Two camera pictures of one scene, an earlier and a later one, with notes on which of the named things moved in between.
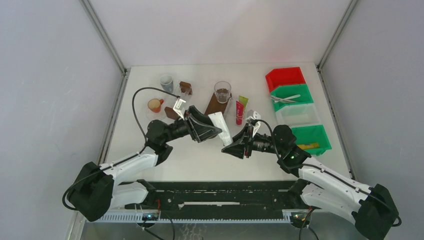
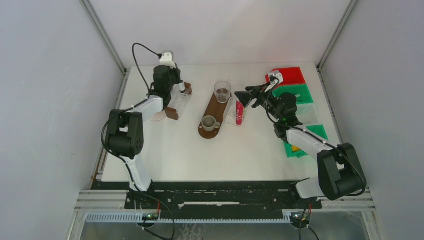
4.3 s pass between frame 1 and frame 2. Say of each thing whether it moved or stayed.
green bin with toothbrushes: stayed
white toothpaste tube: moved
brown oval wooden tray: stayed
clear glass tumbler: stayed
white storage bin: stayed
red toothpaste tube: stayed
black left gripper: moved
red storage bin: stayed
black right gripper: moved
